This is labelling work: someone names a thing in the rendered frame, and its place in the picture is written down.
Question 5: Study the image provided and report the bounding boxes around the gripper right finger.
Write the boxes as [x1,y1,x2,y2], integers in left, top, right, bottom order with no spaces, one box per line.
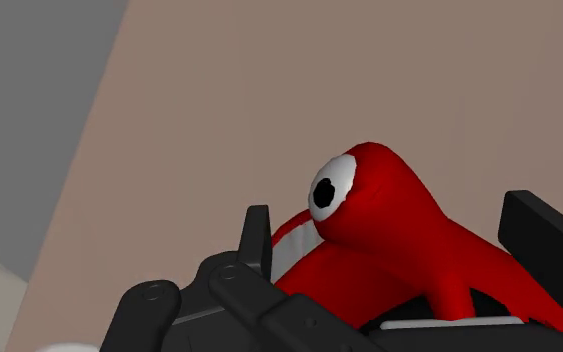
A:
[497,189,563,352]

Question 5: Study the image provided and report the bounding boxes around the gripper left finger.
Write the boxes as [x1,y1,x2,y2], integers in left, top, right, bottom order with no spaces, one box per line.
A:
[99,204,385,352]

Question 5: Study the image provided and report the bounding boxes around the red one-eyed toy figure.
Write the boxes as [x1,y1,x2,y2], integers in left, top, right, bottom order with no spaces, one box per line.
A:
[271,141,563,339]

